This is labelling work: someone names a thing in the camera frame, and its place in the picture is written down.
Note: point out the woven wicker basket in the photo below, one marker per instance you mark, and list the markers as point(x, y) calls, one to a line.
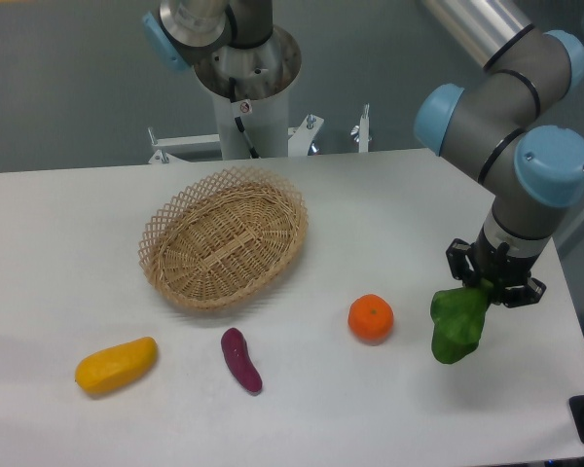
point(224, 238)

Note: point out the green bok choy vegetable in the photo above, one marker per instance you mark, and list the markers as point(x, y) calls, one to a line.
point(458, 317)

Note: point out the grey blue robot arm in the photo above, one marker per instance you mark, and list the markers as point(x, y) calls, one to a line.
point(536, 173)

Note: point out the purple sweet potato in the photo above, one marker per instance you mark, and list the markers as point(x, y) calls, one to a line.
point(236, 355)

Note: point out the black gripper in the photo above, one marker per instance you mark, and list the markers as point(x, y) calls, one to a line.
point(501, 258)

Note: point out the yellow mango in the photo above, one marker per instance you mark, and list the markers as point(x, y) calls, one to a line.
point(116, 367)

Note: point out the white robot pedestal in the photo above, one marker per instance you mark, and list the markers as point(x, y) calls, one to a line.
point(250, 92)

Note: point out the orange tangerine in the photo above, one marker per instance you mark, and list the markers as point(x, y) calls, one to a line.
point(370, 319)

